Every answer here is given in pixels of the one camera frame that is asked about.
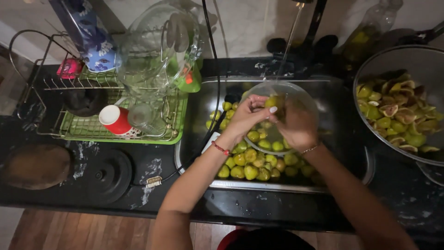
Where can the pink scrub sponge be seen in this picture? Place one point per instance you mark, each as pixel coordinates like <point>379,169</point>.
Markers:
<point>69,68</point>

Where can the steel sink basin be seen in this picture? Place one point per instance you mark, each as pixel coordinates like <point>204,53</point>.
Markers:
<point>274,133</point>

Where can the metal bowl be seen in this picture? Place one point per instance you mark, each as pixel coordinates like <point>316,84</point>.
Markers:
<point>402,104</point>

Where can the person's left hand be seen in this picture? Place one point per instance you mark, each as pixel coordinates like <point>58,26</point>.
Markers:
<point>245,117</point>

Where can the blue floral mug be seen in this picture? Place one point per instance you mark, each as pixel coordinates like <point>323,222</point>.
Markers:
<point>93,38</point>

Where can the black round pot lid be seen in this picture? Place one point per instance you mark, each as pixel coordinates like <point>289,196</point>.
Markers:
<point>107,175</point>

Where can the person's right hand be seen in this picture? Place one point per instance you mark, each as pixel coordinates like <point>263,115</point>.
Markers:
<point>297,125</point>

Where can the heap of green figs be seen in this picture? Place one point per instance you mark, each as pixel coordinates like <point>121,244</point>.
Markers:
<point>258,152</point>

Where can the round wooden board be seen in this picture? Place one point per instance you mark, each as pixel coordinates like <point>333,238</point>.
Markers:
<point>36,166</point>

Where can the large clear glass bowl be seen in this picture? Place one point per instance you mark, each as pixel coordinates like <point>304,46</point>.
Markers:
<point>156,52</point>

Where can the red and white mug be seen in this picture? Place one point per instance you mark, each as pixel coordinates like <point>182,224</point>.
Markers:
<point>117,120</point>

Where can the person's red and black clothing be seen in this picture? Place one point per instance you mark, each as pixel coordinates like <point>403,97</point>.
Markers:
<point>265,240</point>

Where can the small clear drinking glass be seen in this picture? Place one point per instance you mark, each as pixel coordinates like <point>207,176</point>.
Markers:
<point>143,117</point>

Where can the green dish drainer tray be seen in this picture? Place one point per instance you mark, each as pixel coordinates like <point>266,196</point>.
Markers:
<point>128,114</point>

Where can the black faucet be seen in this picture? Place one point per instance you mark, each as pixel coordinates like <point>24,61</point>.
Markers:
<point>305,34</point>

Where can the dark round bowl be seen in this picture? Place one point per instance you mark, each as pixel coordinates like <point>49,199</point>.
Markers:
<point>84,100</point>

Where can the clear plastic oil bottle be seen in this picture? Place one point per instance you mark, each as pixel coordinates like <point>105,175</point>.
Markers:
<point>364,34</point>

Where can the green bottle with orange cap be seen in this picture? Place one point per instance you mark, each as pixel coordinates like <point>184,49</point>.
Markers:
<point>189,74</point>

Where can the heap of cut figs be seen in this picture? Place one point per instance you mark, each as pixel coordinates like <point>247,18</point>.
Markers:
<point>399,113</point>

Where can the green fig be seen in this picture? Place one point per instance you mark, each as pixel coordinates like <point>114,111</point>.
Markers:
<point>272,102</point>

